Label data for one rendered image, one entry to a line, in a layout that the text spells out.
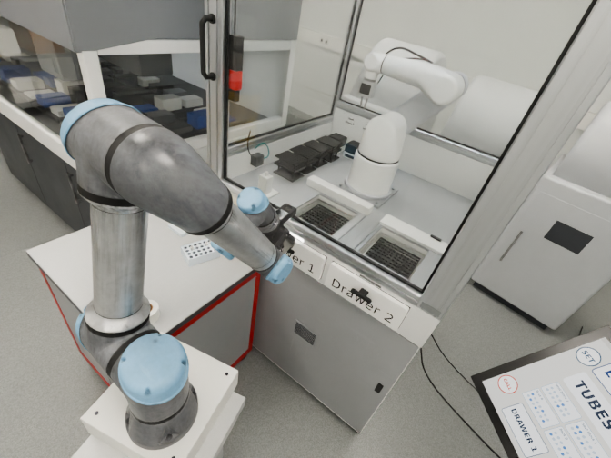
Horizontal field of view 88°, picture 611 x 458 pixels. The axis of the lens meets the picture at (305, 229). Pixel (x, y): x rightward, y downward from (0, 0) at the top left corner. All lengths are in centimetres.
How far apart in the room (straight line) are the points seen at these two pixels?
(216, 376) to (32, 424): 117
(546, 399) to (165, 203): 84
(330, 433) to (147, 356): 125
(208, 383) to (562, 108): 97
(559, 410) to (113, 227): 92
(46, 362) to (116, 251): 153
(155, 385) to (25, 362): 151
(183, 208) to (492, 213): 67
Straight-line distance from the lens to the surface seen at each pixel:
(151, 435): 83
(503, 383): 94
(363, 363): 136
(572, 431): 90
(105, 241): 61
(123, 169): 46
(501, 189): 82
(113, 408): 92
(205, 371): 93
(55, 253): 144
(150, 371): 69
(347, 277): 108
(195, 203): 45
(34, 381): 207
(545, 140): 79
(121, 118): 51
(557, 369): 93
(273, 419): 178
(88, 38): 140
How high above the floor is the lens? 166
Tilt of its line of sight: 37 degrees down
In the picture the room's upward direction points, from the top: 12 degrees clockwise
